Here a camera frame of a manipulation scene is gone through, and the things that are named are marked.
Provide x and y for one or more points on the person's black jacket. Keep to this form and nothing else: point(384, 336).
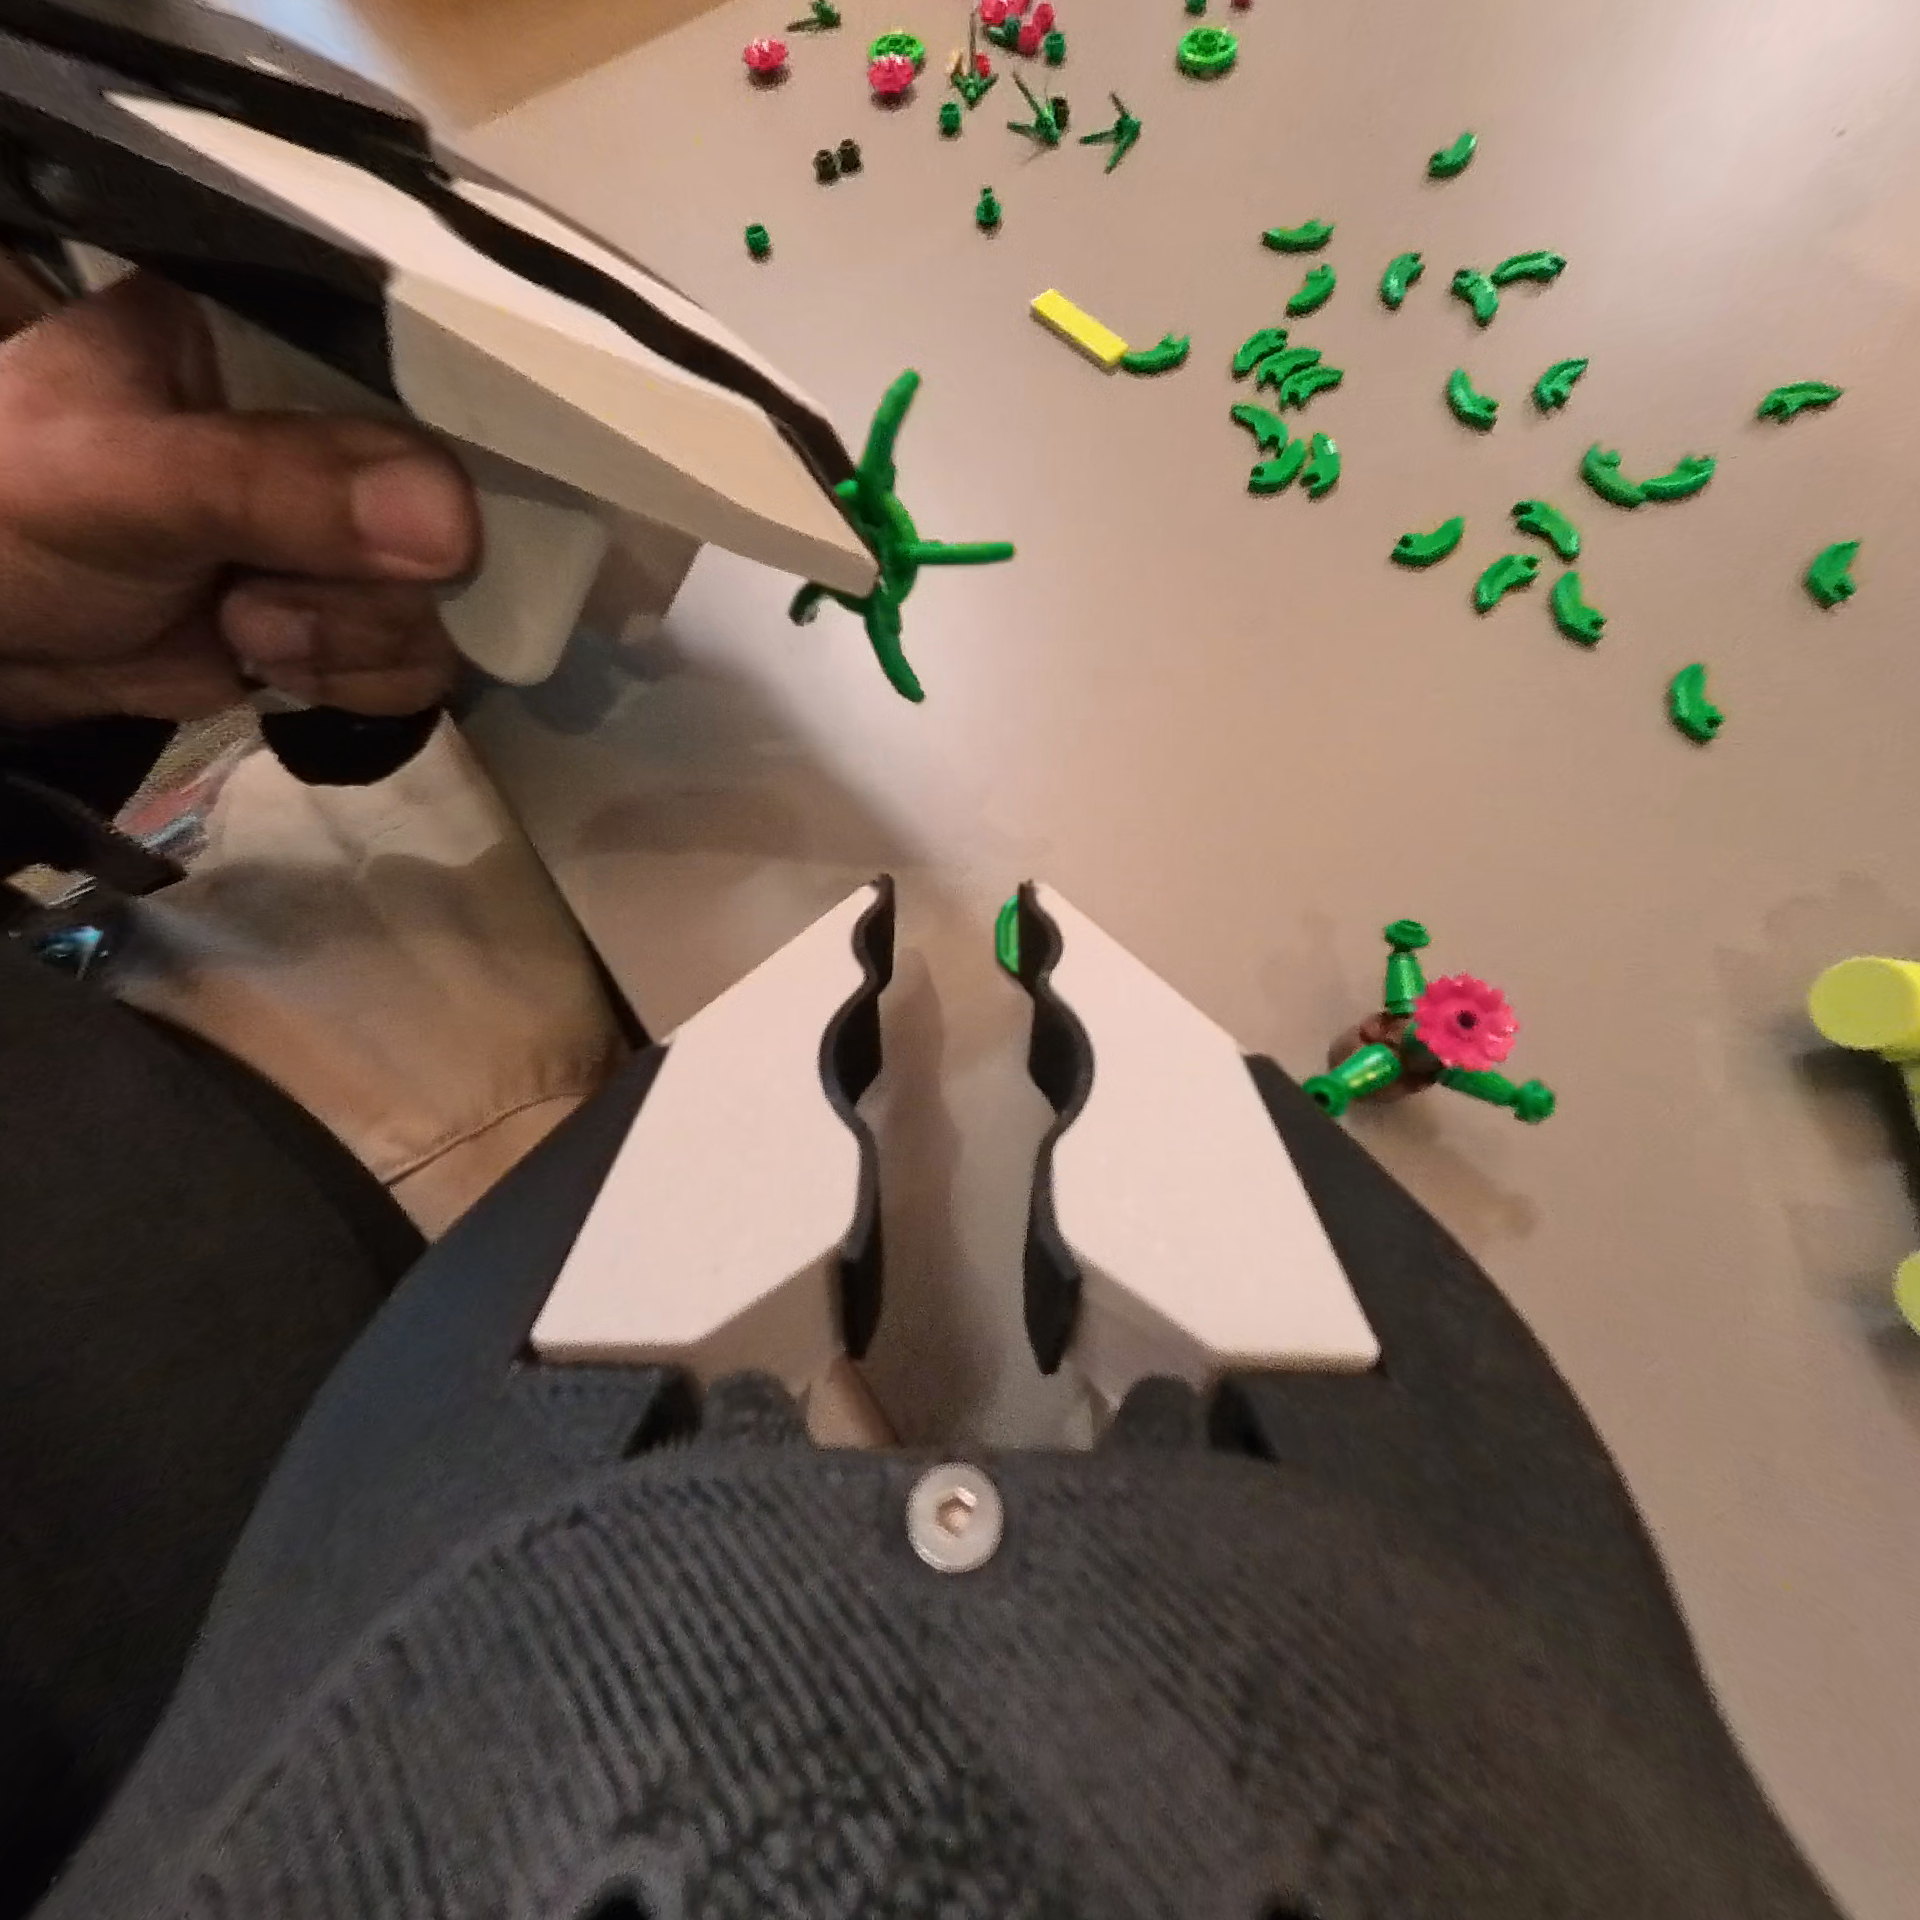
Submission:
point(150, 1276)

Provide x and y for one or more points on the person's left hand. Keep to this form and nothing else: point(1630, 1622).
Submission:
point(120, 511)

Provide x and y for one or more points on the small potted toy flower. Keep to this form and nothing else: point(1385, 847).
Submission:
point(1463, 1020)

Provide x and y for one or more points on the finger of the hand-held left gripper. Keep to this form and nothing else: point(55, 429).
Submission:
point(629, 293)
point(600, 422)

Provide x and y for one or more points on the group of green leaf pieces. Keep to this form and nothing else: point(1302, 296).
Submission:
point(1607, 481)

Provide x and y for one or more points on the yellow flat brick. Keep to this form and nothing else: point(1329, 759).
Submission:
point(1080, 329)

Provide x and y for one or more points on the green spiky plant stem piece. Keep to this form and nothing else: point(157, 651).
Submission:
point(892, 541)

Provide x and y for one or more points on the curved green leaf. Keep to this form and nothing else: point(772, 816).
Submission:
point(1009, 937)

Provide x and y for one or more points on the person's beige trousers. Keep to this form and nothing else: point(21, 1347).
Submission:
point(375, 932)

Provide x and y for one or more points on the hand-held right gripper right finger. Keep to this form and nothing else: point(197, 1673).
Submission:
point(1201, 1200)

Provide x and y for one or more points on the group of small flower pieces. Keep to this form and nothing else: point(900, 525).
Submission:
point(892, 68)

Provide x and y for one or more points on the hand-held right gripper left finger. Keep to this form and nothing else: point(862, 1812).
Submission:
point(690, 1200)

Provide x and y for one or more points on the lime green toy flower pot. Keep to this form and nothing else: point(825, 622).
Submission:
point(1868, 1005)

